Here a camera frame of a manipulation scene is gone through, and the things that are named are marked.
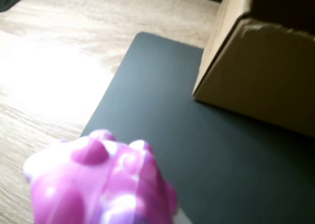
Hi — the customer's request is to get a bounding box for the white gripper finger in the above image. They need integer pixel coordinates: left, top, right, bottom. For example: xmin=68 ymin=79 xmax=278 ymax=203
xmin=176 ymin=207 xmax=192 ymax=224

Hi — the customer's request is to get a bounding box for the pink purple bumpy ball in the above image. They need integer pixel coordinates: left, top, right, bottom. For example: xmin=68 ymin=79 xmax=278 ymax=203
xmin=23 ymin=128 xmax=178 ymax=224

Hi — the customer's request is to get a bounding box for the brown cardboard box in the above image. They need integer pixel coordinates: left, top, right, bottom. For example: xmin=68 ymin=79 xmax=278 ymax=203
xmin=191 ymin=0 xmax=315 ymax=139

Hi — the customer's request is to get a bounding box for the dark grey table mat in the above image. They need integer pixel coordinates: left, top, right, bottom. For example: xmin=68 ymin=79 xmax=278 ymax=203
xmin=80 ymin=31 xmax=315 ymax=224

